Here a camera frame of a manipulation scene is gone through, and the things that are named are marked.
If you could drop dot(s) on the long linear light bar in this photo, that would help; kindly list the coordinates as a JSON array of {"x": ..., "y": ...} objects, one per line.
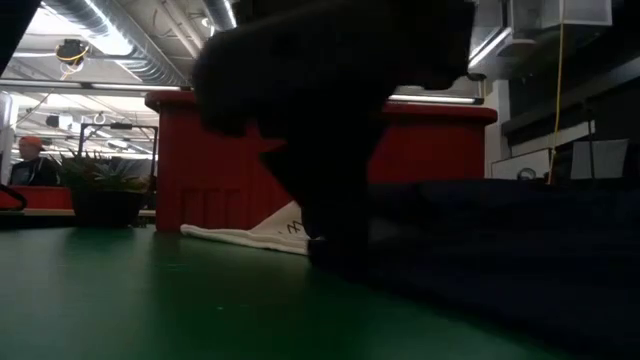
[{"x": 140, "y": 87}]

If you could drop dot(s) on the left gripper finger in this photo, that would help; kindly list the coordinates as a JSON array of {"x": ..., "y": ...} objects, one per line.
[
  {"x": 355, "y": 190},
  {"x": 310, "y": 190}
]

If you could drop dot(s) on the green table mat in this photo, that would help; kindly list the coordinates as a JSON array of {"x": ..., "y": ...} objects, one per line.
[{"x": 150, "y": 310}]

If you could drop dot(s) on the white low cabinet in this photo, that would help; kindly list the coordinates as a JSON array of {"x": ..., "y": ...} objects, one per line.
[{"x": 520, "y": 162}]

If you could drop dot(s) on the red plastic laundry basket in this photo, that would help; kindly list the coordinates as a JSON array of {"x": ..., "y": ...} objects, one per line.
[{"x": 210, "y": 175}]

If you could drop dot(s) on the small succulent plant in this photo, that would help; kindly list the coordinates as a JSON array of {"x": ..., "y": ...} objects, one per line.
[{"x": 100, "y": 185}]

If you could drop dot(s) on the white board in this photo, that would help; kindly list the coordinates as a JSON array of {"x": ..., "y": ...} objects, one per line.
[{"x": 600, "y": 157}]

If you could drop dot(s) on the plain navy garment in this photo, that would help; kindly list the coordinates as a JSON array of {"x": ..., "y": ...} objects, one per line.
[{"x": 500, "y": 275}]

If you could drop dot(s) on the person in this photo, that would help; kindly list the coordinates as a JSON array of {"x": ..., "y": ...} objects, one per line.
[{"x": 32, "y": 167}]

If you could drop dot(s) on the white printed tote bag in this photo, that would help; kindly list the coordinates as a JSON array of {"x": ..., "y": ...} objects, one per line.
[{"x": 270, "y": 235}]

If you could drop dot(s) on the white ceiling duct box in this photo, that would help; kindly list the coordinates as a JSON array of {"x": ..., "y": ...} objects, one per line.
[{"x": 560, "y": 12}]

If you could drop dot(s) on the red low bench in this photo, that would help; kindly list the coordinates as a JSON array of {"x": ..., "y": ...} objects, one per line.
[{"x": 45, "y": 197}]

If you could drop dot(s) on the white column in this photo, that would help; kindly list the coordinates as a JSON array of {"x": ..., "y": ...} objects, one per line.
[{"x": 6, "y": 140}]

